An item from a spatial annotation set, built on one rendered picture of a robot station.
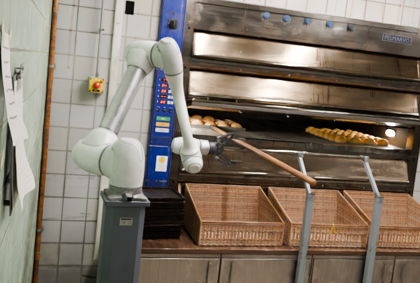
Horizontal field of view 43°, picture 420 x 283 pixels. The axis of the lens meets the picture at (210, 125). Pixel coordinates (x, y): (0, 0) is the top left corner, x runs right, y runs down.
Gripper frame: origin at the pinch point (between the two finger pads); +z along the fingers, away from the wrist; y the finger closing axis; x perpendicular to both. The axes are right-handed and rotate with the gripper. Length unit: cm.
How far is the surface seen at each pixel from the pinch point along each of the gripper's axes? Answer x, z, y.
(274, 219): -22, 36, 47
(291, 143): -57, 56, 1
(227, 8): -57, -2, -87
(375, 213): 2, 93, 34
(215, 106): -41.3, -7.0, -21.5
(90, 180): -56, -81, 36
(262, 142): -57, 34, 2
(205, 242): -7, -13, 59
